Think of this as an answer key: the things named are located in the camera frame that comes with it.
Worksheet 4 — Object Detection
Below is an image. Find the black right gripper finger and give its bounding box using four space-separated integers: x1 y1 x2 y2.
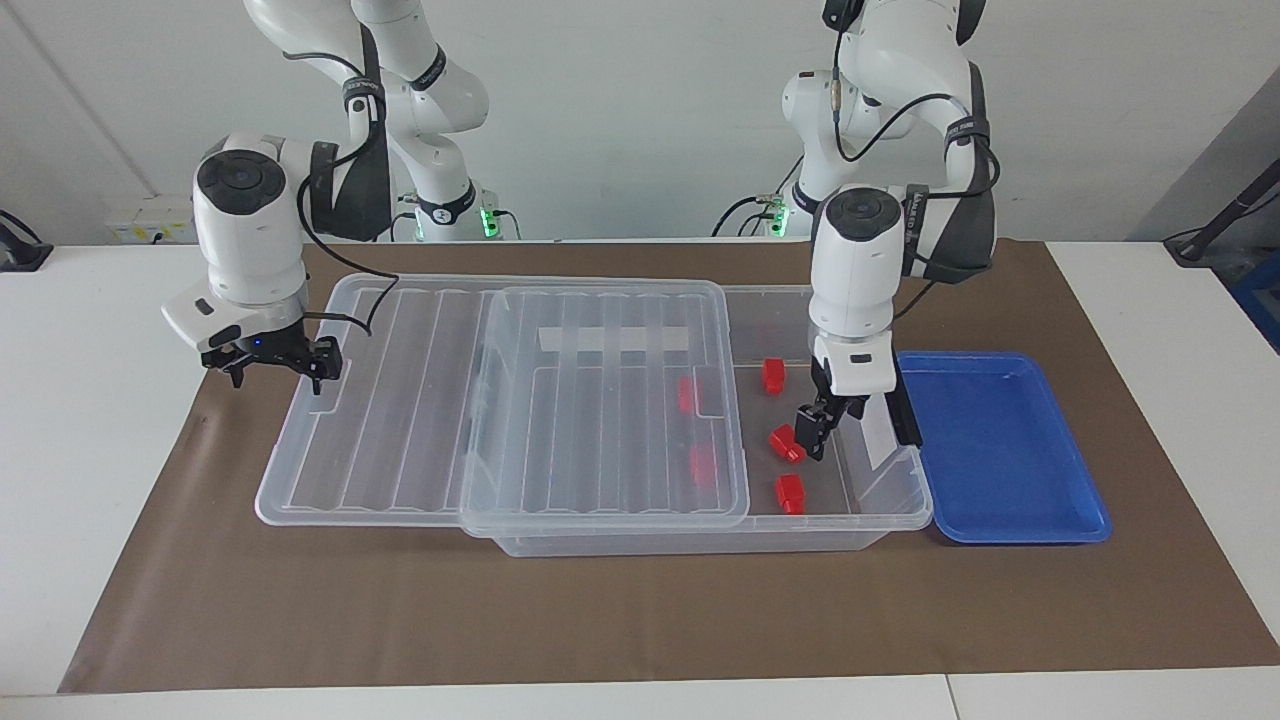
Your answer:
200 348 246 389
292 340 344 396

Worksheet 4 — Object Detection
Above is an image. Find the clear ribbed plastic lid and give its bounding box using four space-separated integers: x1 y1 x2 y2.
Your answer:
255 272 753 533

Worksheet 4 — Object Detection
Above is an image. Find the small white box label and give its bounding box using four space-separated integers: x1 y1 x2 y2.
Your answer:
862 395 898 471

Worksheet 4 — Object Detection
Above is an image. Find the black box latch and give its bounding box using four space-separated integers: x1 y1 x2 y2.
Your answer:
886 388 923 448

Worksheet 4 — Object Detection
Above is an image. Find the clear plastic storage box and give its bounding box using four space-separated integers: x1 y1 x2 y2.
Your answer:
460 283 934 558

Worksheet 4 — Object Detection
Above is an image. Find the blue plastic tray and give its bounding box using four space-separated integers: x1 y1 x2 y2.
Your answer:
893 350 1113 545

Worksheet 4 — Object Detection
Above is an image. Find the brown paper table mat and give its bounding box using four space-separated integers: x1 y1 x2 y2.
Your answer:
57 238 1280 696

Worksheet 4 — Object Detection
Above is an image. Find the black stand leg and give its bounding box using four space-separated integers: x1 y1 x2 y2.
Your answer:
1163 160 1280 264

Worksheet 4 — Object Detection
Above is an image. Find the blue crate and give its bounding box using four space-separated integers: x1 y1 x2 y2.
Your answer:
1232 250 1280 353

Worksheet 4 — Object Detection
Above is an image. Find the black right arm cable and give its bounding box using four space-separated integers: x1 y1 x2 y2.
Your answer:
283 50 401 336

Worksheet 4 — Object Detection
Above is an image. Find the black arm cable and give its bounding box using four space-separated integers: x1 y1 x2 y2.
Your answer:
828 0 993 323
283 50 401 336

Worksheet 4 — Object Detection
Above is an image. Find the white wall outlet strip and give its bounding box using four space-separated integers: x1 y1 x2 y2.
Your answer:
105 195 199 246

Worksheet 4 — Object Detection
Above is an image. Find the black right arm cable sleeve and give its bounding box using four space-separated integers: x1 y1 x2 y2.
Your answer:
308 25 393 243

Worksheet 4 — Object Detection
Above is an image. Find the black arm cable sleeve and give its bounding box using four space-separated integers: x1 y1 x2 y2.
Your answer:
308 25 393 243
903 60 998 286

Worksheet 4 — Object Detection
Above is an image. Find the black left arm cable sleeve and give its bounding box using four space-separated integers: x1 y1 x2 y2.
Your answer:
903 60 998 286

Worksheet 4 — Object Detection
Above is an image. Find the black clamp mount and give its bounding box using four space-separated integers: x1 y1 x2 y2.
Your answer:
0 208 53 273

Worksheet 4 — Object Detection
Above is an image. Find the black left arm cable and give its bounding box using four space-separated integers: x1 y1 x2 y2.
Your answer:
828 0 993 323

